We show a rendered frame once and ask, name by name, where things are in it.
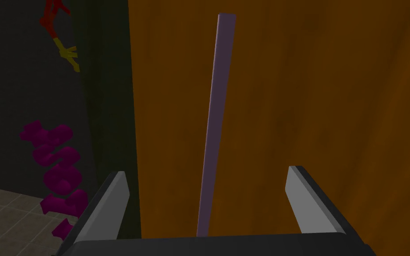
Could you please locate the red and yellow wall decoration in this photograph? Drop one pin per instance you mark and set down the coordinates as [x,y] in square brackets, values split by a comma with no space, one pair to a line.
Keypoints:
[58,33]

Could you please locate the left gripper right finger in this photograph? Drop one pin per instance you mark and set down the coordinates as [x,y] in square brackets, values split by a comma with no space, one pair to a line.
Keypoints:
[310,206]

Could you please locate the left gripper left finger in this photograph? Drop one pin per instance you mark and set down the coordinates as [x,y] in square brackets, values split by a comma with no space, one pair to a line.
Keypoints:
[107,209]

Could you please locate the magenta letter wall decoration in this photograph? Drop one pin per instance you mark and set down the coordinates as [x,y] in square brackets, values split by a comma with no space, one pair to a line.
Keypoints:
[57,170]

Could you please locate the orange wooden cupboard door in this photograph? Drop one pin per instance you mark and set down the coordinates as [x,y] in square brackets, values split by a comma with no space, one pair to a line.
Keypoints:
[315,106]

